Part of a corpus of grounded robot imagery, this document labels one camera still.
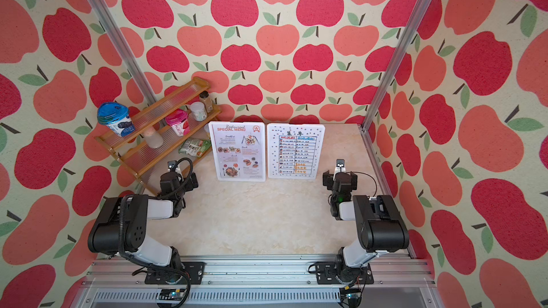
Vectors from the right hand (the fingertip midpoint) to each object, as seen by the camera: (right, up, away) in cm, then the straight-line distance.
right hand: (343, 176), depth 93 cm
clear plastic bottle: (-82, +17, -6) cm, 84 cm away
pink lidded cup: (-72, +25, -3) cm, 77 cm away
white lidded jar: (-67, +30, +6) cm, 74 cm away
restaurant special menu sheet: (-46, +11, -4) cm, 47 cm away
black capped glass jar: (-65, +37, +8) cm, 75 cm away
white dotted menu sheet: (-22, +11, -5) cm, 25 cm away
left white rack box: (-46, +11, -4) cm, 47 cm away
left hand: (-72, 0, +2) cm, 72 cm away
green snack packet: (-72, +13, +14) cm, 74 cm away
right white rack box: (-22, +11, -5) cm, 25 cm away
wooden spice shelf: (-79, +16, +2) cm, 81 cm away
